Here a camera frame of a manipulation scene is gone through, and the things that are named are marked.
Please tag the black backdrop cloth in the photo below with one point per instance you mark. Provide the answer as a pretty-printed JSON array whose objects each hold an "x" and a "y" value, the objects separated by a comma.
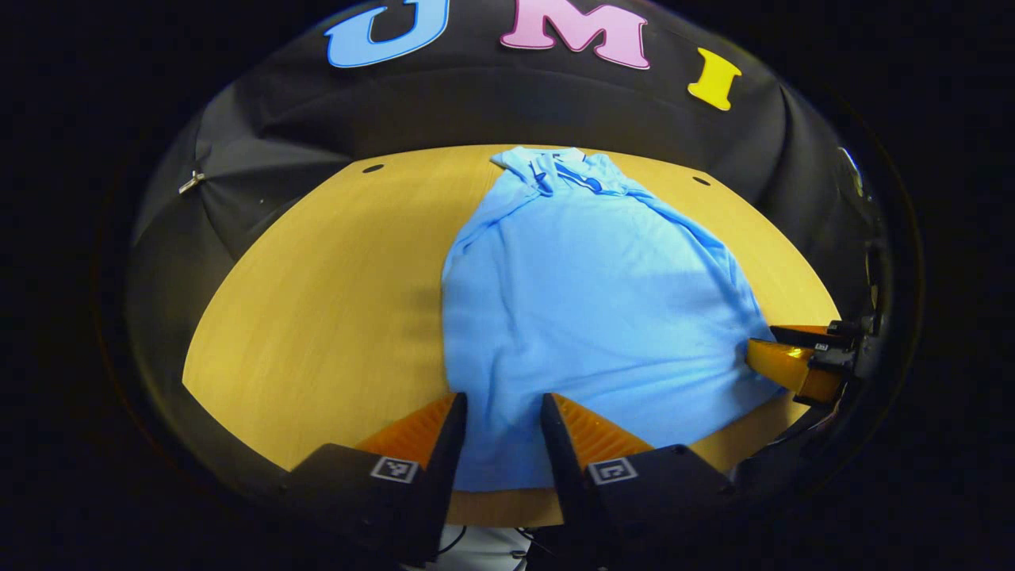
[{"x": 301, "y": 119}]

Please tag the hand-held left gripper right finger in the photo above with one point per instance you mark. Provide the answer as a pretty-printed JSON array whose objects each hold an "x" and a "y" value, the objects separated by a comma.
[{"x": 564, "y": 476}]

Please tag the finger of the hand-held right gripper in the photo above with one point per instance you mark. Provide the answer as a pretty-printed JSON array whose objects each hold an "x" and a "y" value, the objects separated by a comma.
[
  {"x": 793, "y": 369},
  {"x": 817, "y": 335}
]

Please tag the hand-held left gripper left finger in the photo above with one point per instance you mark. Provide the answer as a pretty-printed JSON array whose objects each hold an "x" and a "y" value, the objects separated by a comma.
[{"x": 444, "y": 476}]

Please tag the light blue T-shirt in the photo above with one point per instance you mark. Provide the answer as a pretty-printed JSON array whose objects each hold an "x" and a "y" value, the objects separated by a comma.
[{"x": 587, "y": 301}]

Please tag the white clip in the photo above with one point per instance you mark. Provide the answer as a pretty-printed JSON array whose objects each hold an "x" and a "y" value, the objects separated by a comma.
[{"x": 190, "y": 182}]

